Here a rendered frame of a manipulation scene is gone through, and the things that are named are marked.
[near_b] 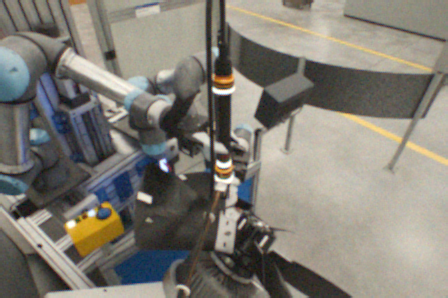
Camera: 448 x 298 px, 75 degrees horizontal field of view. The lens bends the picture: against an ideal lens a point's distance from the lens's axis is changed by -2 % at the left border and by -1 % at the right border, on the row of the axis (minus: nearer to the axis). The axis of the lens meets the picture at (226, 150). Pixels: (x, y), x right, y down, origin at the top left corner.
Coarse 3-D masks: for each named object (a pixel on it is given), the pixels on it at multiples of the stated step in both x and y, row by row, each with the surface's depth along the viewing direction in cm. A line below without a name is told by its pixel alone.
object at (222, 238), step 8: (224, 216) 77; (224, 224) 76; (232, 224) 78; (224, 232) 75; (232, 232) 77; (224, 240) 75; (232, 240) 76; (216, 248) 72; (224, 248) 74; (232, 248) 75
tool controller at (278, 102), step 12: (276, 84) 136; (288, 84) 138; (300, 84) 140; (312, 84) 141; (264, 96) 134; (276, 96) 131; (288, 96) 133; (300, 96) 139; (264, 108) 138; (276, 108) 132; (288, 108) 139; (300, 108) 151; (264, 120) 142; (276, 120) 140
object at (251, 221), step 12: (240, 216) 80; (252, 216) 85; (240, 228) 78; (252, 228) 76; (264, 228) 82; (240, 240) 76; (216, 252) 78; (240, 252) 77; (228, 264) 75; (240, 264) 76; (252, 276) 77
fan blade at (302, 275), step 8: (296, 264) 79; (280, 272) 84; (288, 272) 83; (296, 272) 81; (304, 272) 79; (312, 272) 77; (288, 280) 85; (296, 280) 84; (304, 280) 82; (312, 280) 80; (320, 280) 78; (328, 280) 76; (296, 288) 87; (304, 288) 85; (312, 288) 83; (320, 288) 81; (328, 288) 78; (336, 288) 76; (312, 296) 87; (320, 296) 85; (328, 296) 82; (336, 296) 79; (344, 296) 76
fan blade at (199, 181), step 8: (176, 176) 102; (192, 176) 103; (200, 176) 104; (208, 176) 104; (192, 184) 98; (200, 184) 98; (208, 184) 99; (200, 192) 95; (208, 192) 95; (208, 200) 92
